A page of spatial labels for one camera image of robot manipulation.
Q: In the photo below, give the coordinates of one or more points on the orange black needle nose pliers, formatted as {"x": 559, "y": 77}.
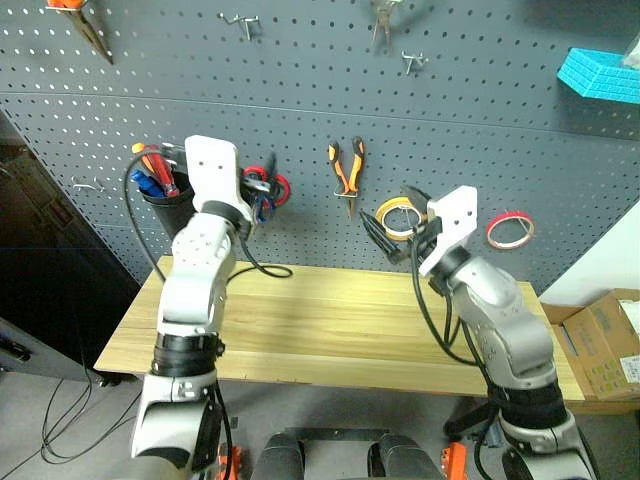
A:
{"x": 356, "y": 170}

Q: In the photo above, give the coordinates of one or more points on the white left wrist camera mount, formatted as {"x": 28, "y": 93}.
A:
{"x": 212, "y": 170}

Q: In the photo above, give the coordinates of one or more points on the cyan plastic basket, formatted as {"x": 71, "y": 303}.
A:
{"x": 595, "y": 75}

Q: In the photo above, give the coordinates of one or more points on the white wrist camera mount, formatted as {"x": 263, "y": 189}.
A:
{"x": 212, "y": 170}
{"x": 452, "y": 220}

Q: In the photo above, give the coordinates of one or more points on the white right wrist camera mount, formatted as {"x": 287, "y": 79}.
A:
{"x": 452, "y": 220}

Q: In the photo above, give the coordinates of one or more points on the orange plastic clamp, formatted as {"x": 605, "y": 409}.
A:
{"x": 231, "y": 462}
{"x": 454, "y": 460}

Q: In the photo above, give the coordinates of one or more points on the grey metal pegboard wall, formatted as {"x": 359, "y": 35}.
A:
{"x": 320, "y": 100}

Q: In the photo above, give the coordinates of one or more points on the silver double prong hook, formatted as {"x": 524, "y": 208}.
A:
{"x": 245, "y": 22}
{"x": 412, "y": 60}

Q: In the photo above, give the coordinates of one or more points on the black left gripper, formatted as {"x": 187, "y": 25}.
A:
{"x": 252, "y": 186}

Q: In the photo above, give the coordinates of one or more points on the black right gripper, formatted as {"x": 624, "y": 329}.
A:
{"x": 427, "y": 234}

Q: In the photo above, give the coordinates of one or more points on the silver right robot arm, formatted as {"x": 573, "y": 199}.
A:
{"x": 500, "y": 310}

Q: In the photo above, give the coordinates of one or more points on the red tape roll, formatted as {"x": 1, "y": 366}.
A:
{"x": 507, "y": 247}

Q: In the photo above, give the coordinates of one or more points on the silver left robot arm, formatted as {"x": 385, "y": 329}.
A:
{"x": 195, "y": 280}

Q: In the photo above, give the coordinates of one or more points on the yellow tape roll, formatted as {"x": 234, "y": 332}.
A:
{"x": 395, "y": 201}

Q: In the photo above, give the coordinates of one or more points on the black plastic tool cup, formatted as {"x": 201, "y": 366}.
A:
{"x": 170, "y": 215}

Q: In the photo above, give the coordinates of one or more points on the black table leg base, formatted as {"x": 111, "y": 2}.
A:
{"x": 465, "y": 420}

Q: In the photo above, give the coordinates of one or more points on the brown cardboard box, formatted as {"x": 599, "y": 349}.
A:
{"x": 600, "y": 340}

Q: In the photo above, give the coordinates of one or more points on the dark grey rounded shape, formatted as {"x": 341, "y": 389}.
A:
{"x": 405, "y": 460}
{"x": 280, "y": 460}

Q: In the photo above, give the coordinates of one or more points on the black flat bar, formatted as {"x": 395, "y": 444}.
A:
{"x": 340, "y": 434}

